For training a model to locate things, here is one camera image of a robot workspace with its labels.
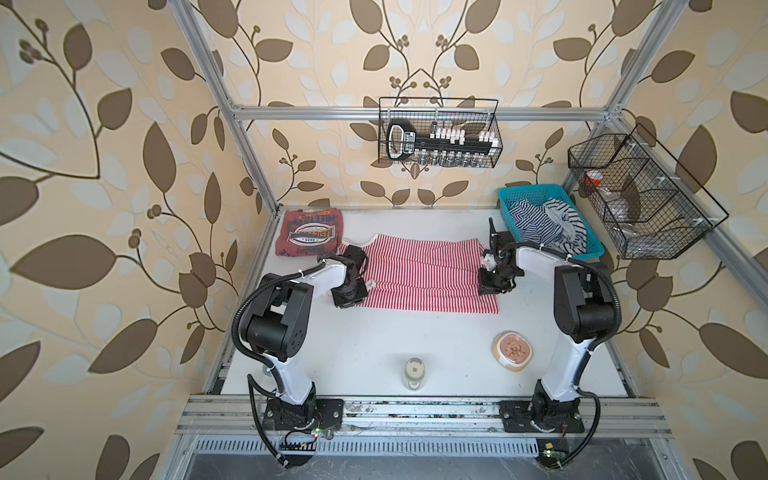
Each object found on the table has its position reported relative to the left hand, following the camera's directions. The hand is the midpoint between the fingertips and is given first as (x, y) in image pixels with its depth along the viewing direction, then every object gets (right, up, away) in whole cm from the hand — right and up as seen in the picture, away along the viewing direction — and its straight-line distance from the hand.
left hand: (360, 299), depth 94 cm
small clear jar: (+16, -13, -23) cm, 31 cm away
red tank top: (-21, +22, +16) cm, 34 cm away
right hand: (+40, +1, +2) cm, 40 cm away
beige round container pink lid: (+44, -12, -12) cm, 47 cm away
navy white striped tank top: (+69, +25, +14) cm, 75 cm away
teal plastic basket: (+55, +36, +21) cm, 69 cm away
